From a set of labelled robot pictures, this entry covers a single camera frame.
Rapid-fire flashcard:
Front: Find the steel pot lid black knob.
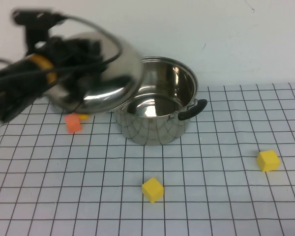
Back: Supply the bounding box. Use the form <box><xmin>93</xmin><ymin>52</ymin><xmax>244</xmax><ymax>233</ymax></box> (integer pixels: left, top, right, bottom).
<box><xmin>45</xmin><ymin>31</ymin><xmax>145</xmax><ymax>116</ymax></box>

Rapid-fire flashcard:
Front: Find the yellow foam cube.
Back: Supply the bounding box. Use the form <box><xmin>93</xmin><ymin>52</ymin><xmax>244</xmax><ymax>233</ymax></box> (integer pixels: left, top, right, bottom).
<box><xmin>257</xmin><ymin>149</ymin><xmax>281</xmax><ymax>173</ymax></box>
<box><xmin>141</xmin><ymin>177</ymin><xmax>165</xmax><ymax>204</ymax></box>

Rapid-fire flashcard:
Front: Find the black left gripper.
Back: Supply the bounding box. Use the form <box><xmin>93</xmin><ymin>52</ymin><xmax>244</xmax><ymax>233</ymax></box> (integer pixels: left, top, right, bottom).
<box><xmin>48</xmin><ymin>36</ymin><xmax>104</xmax><ymax>104</ymax></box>

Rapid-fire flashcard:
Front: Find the stainless steel cooking pot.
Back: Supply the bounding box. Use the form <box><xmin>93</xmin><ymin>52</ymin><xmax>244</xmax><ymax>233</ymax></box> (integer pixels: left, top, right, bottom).
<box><xmin>115</xmin><ymin>56</ymin><xmax>208</xmax><ymax>147</ymax></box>

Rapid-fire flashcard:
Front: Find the black cable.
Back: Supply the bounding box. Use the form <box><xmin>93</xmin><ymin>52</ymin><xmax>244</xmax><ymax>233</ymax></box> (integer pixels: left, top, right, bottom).
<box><xmin>45</xmin><ymin>13</ymin><xmax>123</xmax><ymax>74</ymax></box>

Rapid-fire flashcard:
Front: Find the white black-grid tablecloth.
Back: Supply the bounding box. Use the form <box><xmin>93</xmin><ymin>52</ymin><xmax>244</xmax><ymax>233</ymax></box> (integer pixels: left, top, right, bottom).
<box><xmin>0</xmin><ymin>82</ymin><xmax>295</xmax><ymax>236</ymax></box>

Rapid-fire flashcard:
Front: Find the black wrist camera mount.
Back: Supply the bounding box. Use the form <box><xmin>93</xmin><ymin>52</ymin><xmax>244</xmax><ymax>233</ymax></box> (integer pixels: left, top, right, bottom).
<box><xmin>11</xmin><ymin>8</ymin><xmax>64</xmax><ymax>56</ymax></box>

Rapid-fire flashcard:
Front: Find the orange foam cube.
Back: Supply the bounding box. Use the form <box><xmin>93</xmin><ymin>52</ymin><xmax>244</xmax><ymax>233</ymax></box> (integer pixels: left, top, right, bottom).
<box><xmin>64</xmin><ymin>114</ymin><xmax>83</xmax><ymax>134</ymax></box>

